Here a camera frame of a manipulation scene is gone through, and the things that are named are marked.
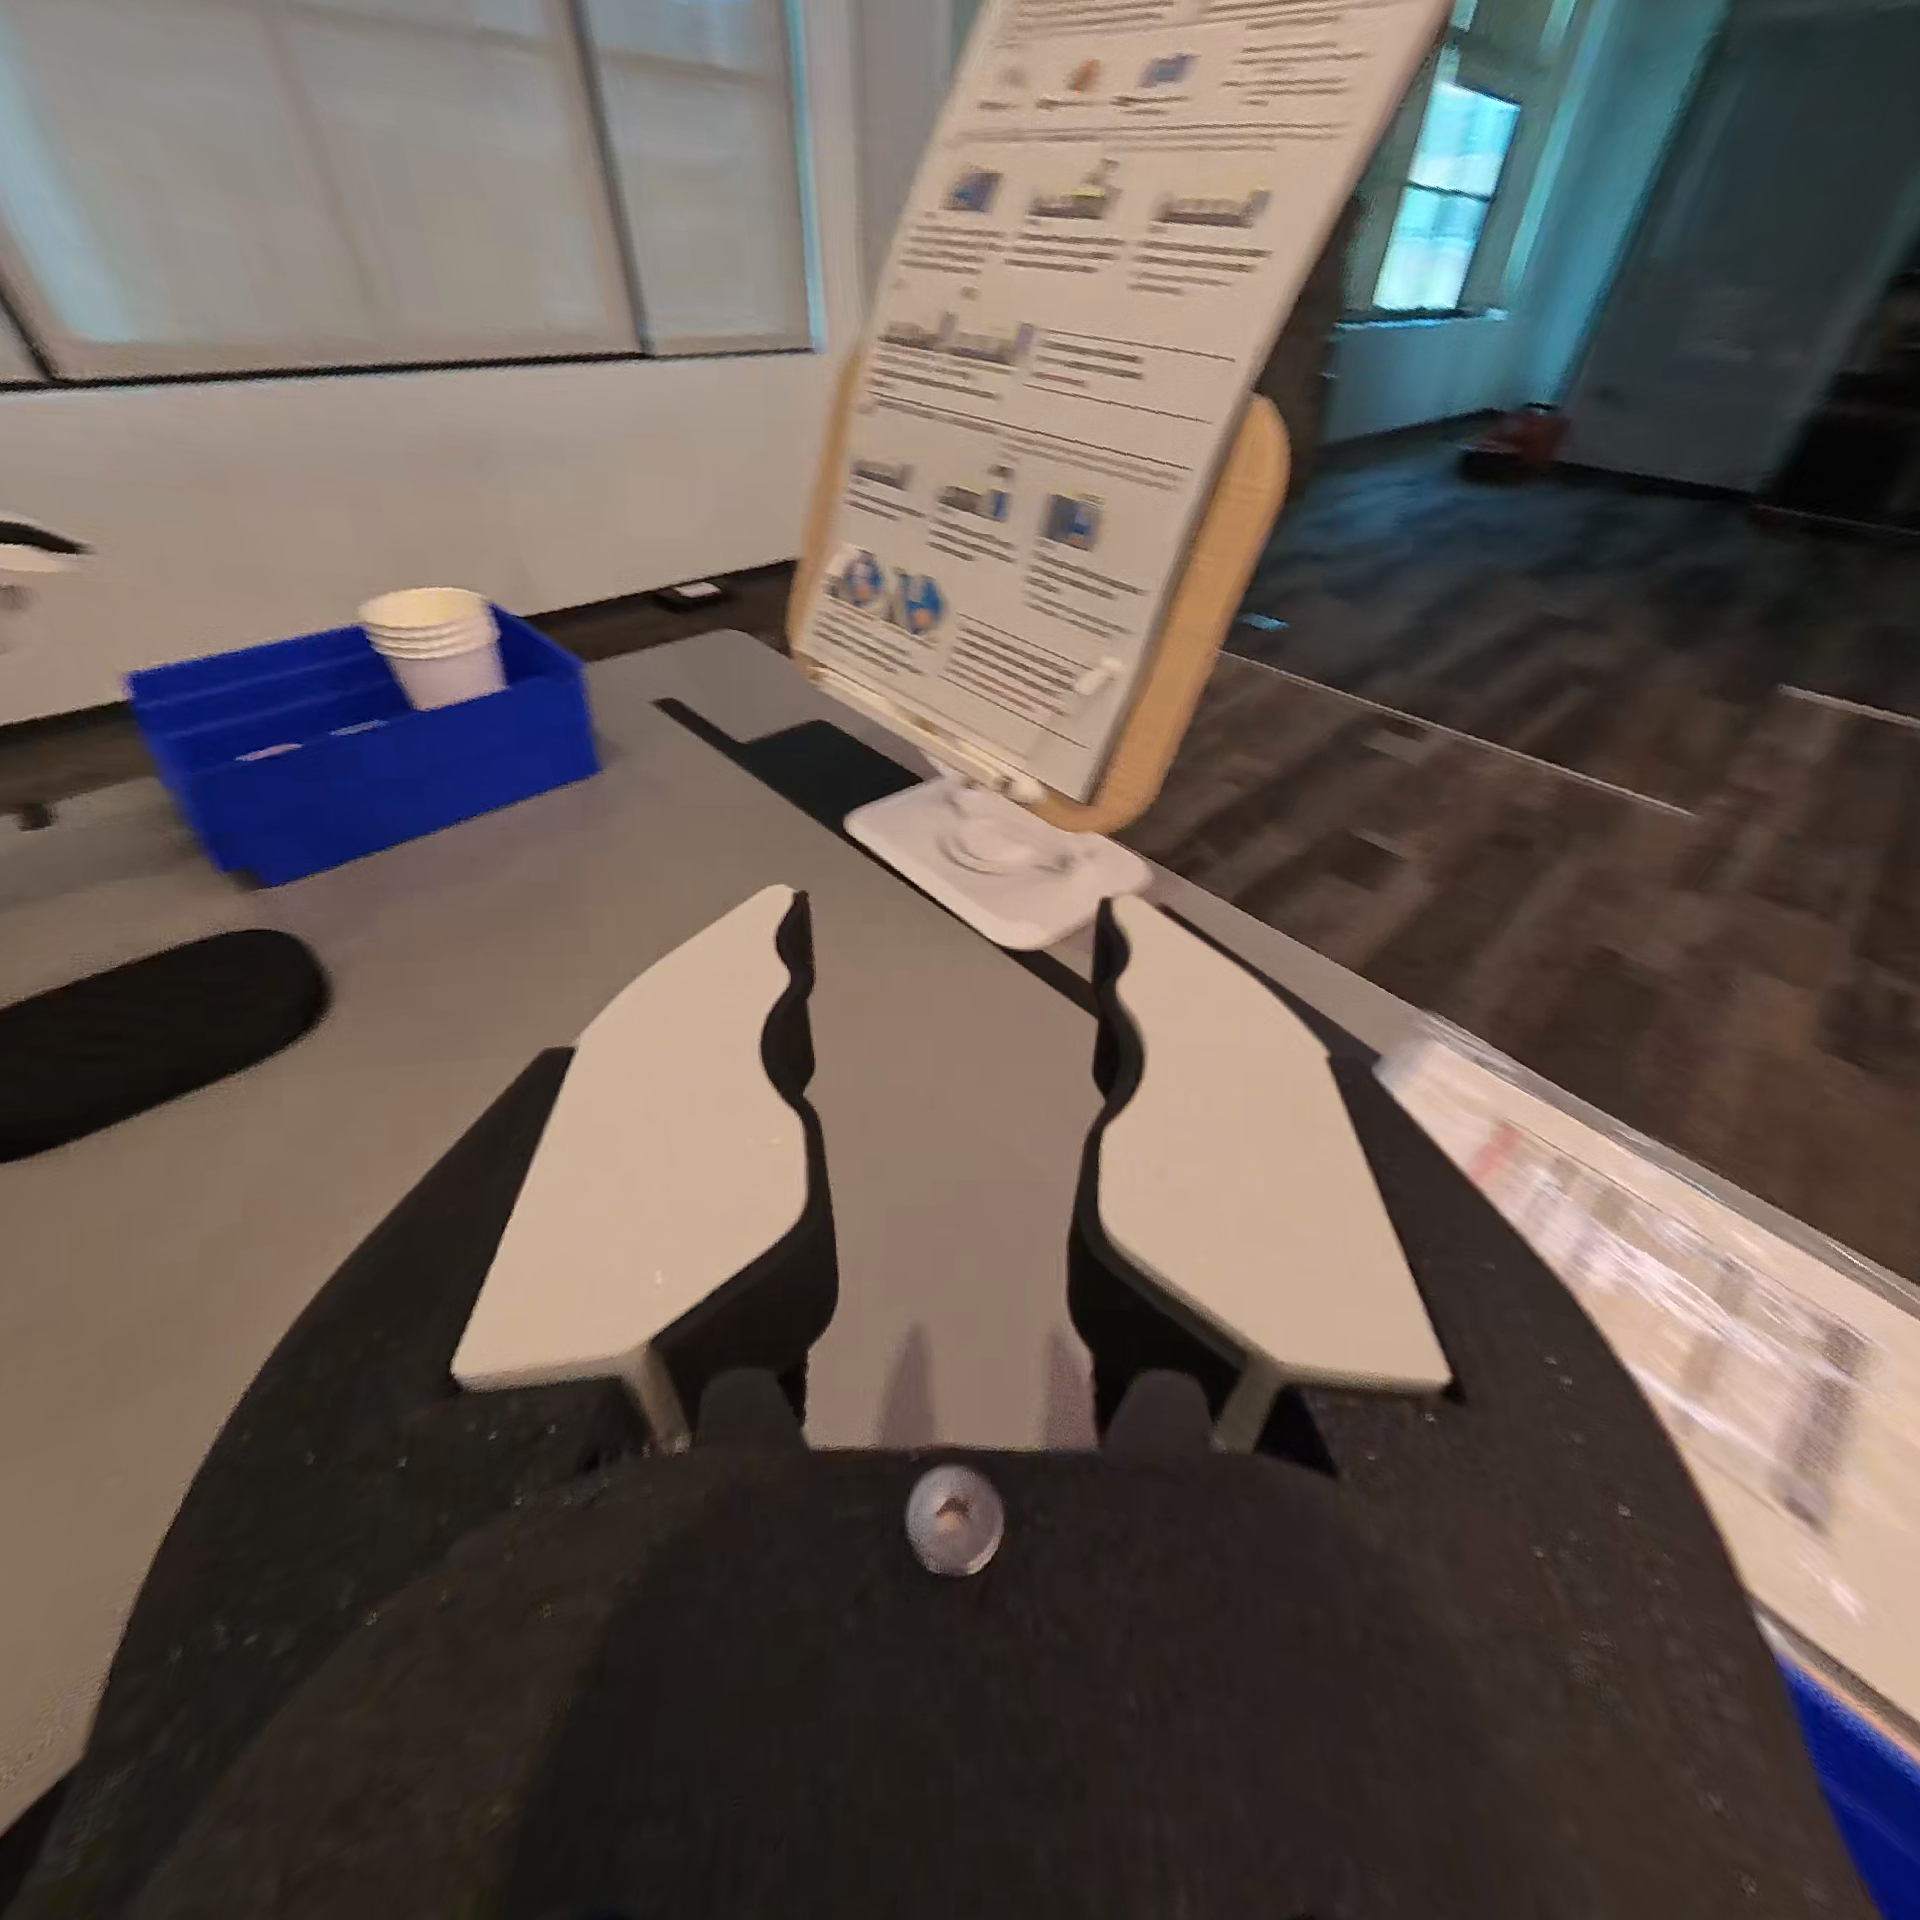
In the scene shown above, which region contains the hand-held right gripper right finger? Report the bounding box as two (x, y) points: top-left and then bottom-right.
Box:
(1068, 895), (1454, 1454)

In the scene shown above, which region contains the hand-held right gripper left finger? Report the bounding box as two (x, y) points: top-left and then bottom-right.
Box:
(451, 885), (839, 1454)

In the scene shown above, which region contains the blue plastic bin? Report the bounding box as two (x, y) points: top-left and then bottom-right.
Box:
(1767, 1648), (1920, 1920)
(128, 603), (600, 890)

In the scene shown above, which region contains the small bright window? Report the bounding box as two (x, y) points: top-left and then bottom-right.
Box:
(1370, 40), (1526, 320)

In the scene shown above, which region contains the black quilted wrist rest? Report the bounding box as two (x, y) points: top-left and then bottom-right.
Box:
(0, 931), (331, 1165)

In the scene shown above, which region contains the white printed paper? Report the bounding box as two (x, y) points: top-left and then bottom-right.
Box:
(1372, 1031), (1920, 1706)

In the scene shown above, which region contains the laminated instruction sheet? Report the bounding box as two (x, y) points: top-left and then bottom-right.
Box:
(790, 0), (1464, 806)

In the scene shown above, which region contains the large window with blinds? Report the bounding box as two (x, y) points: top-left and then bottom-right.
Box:
(0, 0), (824, 384)

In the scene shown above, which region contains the small red object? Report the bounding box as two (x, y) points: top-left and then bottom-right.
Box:
(1459, 402), (1572, 485)

